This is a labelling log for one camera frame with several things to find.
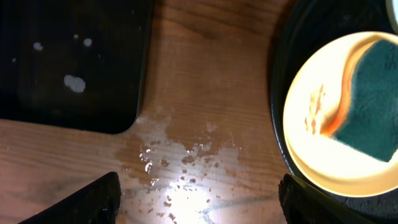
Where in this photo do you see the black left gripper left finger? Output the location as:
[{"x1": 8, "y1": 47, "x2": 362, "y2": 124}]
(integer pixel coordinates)
[{"x1": 21, "y1": 172, "x2": 121, "y2": 224}]

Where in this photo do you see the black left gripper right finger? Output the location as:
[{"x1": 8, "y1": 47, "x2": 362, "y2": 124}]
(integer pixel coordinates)
[{"x1": 279, "y1": 174, "x2": 372, "y2": 224}]

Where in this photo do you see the yellow plate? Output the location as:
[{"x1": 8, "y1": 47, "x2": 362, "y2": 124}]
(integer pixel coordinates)
[{"x1": 283, "y1": 32, "x2": 397, "y2": 197}]

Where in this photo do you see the green and yellow sponge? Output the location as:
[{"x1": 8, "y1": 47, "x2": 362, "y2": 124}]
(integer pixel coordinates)
[{"x1": 321, "y1": 39, "x2": 397, "y2": 162}]

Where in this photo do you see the mint green plate with stain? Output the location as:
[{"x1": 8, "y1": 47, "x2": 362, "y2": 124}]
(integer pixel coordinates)
[{"x1": 386, "y1": 0, "x2": 398, "y2": 34}]

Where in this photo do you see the black rectangular water tray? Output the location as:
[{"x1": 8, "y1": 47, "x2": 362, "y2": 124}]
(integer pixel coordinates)
[{"x1": 1, "y1": 0, "x2": 154, "y2": 134}]

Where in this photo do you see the round black serving tray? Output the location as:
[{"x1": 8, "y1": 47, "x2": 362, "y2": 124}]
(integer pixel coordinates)
[{"x1": 269, "y1": 0, "x2": 398, "y2": 223}]

